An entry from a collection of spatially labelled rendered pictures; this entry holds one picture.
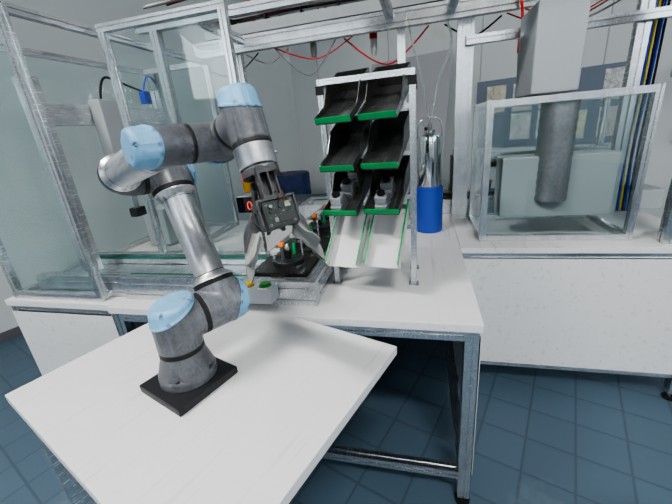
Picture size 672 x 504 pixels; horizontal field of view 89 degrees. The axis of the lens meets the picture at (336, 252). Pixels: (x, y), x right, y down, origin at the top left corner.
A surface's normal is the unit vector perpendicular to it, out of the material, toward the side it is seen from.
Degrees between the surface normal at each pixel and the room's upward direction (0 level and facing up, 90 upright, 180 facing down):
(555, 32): 90
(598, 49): 90
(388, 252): 45
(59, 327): 90
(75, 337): 90
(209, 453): 0
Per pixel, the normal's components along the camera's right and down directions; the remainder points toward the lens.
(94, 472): -0.08, -0.94
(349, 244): -0.34, -0.42
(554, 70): -0.23, 0.35
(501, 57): -0.55, 0.33
